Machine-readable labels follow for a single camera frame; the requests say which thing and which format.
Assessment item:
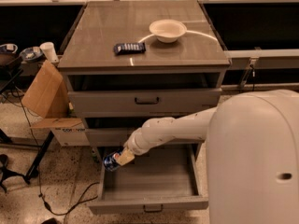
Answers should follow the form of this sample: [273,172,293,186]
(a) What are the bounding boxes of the white paper bowl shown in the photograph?
[149,20,187,43]

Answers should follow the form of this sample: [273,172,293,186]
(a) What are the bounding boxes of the dark side table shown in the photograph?
[0,43,22,93]

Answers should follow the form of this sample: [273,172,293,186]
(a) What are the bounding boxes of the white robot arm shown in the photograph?
[117,90,299,224]

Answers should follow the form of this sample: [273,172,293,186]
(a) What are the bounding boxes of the blue bowl on side table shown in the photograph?
[20,47,43,63]

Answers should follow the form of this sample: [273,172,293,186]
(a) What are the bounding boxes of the blue pepsi can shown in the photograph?
[103,151,121,172]

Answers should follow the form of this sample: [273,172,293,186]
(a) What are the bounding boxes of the grey drawer cabinet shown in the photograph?
[57,0,232,161]

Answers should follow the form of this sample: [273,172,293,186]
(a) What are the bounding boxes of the brown cardboard box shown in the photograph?
[21,60,89,147]

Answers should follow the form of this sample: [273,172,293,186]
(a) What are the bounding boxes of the black stand leg left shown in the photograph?
[24,132,54,184]

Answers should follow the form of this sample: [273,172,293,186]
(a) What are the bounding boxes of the black floor cable left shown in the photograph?
[12,87,101,217]

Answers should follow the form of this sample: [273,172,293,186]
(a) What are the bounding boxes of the black chair base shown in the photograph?
[0,154,29,192]

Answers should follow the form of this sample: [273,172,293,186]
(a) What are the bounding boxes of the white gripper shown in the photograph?
[116,128,150,166]

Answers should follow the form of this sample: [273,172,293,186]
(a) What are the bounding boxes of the dark blue snack packet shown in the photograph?
[113,43,146,55]

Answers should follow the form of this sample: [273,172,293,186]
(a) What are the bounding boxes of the grey top drawer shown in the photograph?
[68,89,221,118]

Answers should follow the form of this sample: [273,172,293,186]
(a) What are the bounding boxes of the grey middle drawer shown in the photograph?
[86,125,207,147]

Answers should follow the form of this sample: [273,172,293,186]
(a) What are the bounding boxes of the white paper cup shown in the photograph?
[39,42,59,63]

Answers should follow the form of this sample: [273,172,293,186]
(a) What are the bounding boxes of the grey open bottom drawer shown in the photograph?
[89,144,208,215]

